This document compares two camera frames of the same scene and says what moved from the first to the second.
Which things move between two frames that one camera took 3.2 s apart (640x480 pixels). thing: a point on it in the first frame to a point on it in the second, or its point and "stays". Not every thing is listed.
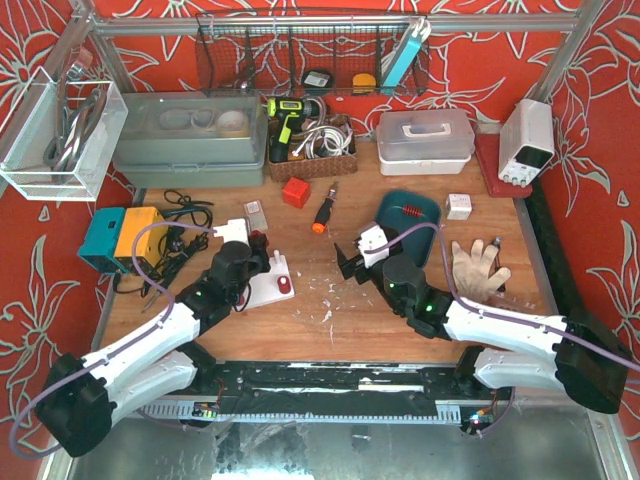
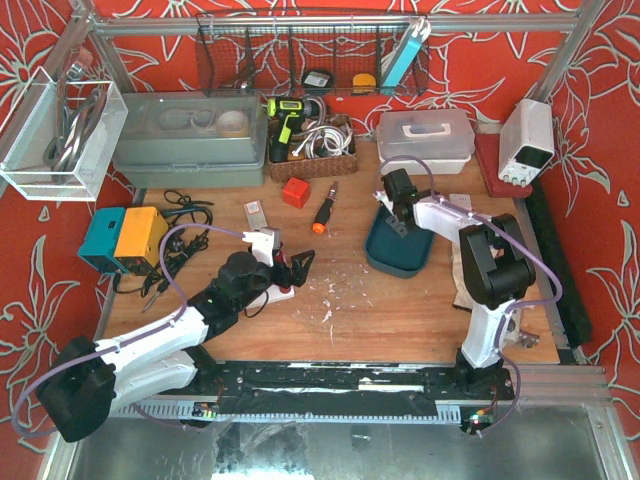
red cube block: [296, 192] stays
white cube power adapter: [458, 206] stays
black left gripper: [260, 255] to [286, 270]
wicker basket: [324, 148] stays
